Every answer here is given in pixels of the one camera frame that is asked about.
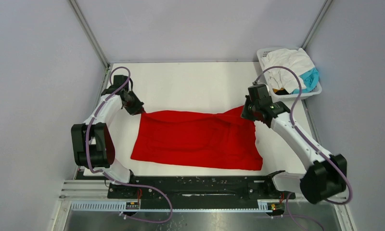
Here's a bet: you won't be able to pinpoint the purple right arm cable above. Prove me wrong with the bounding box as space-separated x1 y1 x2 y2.
252 66 354 231

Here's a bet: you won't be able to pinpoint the aluminium frame rail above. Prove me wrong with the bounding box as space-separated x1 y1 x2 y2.
301 0 333 50
68 0 110 68

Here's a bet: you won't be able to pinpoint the white slotted cable duct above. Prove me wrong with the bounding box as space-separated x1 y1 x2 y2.
71 200 278 213

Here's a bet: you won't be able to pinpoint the dark garment in basket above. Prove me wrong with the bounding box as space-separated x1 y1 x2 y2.
272 88 290 95

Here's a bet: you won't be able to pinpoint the white plastic laundry basket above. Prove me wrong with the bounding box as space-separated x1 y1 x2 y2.
257 47 322 101

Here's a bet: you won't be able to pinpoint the white t shirt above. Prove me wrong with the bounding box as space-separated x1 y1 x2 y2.
260 48 315 94

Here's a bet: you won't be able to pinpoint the aluminium front frame rails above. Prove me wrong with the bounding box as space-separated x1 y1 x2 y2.
59 180 110 199

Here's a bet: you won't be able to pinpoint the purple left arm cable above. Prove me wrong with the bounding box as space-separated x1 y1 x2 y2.
85 66 173 224

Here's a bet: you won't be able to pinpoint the light blue t shirt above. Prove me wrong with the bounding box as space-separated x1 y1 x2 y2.
295 67 320 94

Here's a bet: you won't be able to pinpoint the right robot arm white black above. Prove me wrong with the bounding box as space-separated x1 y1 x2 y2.
241 84 349 204

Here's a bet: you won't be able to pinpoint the aluminium frame rail right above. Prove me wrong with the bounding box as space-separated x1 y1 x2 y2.
301 0 333 50

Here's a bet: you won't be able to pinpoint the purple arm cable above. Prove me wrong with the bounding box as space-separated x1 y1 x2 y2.
252 66 354 231
85 66 173 224

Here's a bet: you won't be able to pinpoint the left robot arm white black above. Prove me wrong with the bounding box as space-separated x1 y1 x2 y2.
71 75 145 198

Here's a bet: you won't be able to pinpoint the red t shirt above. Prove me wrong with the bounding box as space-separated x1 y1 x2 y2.
131 106 263 171

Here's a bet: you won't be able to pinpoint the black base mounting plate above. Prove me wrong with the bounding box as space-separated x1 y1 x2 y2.
107 176 289 210

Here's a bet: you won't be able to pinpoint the aluminium frame rail left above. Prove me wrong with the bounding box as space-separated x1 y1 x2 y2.
68 0 110 68

